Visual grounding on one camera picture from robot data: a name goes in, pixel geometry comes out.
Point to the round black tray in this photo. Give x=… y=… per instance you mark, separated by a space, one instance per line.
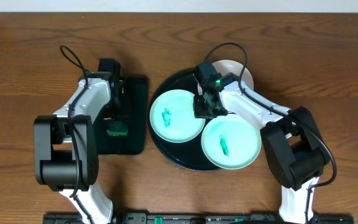
x=187 y=154

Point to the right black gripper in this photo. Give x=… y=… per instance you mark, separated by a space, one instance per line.
x=199 y=112

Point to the black rectangular tray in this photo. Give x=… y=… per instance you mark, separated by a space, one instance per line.
x=133 y=143

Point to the white plate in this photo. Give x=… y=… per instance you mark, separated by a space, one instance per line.
x=232 y=66

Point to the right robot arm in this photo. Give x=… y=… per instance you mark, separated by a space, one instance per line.
x=295 y=151

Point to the green scrubbing sponge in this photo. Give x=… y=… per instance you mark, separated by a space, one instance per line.
x=117 y=128

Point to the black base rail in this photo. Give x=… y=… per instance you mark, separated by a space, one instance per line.
x=142 y=218

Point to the mint green plate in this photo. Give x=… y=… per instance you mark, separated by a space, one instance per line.
x=172 y=117
x=230 y=142

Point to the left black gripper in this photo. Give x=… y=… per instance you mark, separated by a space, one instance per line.
x=114 y=119

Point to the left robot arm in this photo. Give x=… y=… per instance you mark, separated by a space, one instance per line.
x=65 y=148

